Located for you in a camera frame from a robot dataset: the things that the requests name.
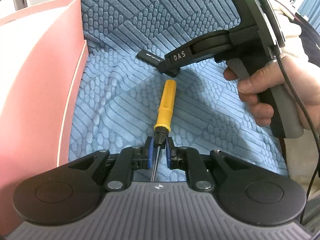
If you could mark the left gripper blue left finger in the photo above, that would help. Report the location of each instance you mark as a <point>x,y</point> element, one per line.
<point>123,165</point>

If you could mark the person's right hand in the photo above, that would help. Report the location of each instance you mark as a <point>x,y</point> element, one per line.
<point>304,78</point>

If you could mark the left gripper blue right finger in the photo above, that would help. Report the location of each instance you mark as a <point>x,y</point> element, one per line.
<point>192,163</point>

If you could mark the pink storage box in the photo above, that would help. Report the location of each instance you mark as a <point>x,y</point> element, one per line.
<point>43,55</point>

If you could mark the black lighter with white text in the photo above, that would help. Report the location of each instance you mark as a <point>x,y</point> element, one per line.
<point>149,58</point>

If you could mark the yellow handled screwdriver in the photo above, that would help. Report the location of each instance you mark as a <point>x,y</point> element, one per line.
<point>162,126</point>

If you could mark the blue textured sofa cover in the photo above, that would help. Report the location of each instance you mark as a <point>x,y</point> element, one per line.
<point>119,95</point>

